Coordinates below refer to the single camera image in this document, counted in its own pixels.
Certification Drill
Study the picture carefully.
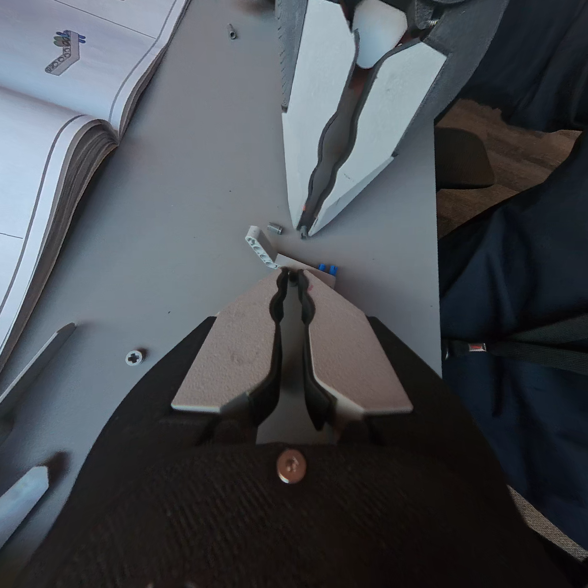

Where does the black webbing strap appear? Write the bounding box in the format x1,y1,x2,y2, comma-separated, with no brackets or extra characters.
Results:
443,317,588,377

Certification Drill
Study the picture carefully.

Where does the white instruction booklet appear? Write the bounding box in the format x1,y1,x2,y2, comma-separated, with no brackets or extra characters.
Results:
0,0,194,368

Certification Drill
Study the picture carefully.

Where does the long dark grey lego panel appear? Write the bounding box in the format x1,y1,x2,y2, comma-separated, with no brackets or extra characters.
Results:
0,322,76,416

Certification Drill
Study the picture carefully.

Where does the person's right forearm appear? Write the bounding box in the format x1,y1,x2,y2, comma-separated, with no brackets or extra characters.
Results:
452,0,588,134

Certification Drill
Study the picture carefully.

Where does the short grey lego panel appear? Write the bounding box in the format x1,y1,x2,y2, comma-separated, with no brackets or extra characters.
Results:
0,465,50,529

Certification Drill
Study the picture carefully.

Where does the grey fabric seat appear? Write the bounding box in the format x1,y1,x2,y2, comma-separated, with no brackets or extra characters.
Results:
507,484,588,566

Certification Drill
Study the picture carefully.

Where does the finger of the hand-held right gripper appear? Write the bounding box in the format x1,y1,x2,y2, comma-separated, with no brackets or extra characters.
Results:
307,39,447,237
275,0,361,230

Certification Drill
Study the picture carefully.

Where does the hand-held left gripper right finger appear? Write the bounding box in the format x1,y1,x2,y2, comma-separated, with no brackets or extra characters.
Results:
298,269,414,445

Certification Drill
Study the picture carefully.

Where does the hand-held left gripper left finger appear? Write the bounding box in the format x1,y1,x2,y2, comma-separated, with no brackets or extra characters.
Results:
171,266,289,428

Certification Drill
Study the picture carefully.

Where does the grey angled lego beam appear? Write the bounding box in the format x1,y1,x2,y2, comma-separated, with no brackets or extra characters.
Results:
245,225,341,290

